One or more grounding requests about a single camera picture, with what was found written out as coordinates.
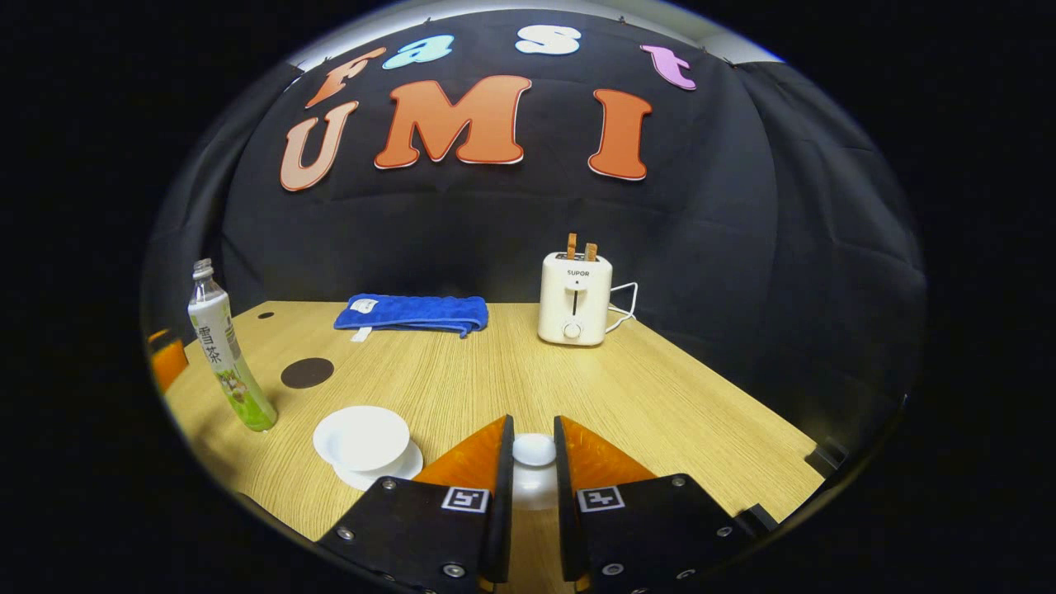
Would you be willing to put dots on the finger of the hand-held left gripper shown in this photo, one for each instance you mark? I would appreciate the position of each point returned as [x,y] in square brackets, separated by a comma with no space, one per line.
[169,363]

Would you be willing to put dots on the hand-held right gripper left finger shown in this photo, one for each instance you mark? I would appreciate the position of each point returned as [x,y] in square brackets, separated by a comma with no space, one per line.
[412,536]

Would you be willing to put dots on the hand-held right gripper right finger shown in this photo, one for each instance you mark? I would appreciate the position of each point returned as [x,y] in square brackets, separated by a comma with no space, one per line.
[643,536]

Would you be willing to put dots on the clear water bottle white label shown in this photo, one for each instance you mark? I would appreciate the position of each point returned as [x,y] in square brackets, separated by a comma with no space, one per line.
[223,346]

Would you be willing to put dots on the white teacup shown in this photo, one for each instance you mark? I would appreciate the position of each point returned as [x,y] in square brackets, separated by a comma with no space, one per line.
[363,437]

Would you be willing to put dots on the dark round coaster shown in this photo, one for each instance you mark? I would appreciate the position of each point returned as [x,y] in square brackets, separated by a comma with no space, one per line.
[307,373]

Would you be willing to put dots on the white saucer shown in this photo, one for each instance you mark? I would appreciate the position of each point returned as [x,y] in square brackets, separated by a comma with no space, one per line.
[410,464]

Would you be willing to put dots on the blue towel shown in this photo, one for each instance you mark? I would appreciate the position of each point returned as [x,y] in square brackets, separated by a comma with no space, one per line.
[412,313]

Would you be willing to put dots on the white toaster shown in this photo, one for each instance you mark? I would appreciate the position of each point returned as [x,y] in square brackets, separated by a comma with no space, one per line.
[575,301]

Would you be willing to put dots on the black backdrop cloth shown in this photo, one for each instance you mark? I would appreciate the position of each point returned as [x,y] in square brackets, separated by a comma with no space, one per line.
[462,231]

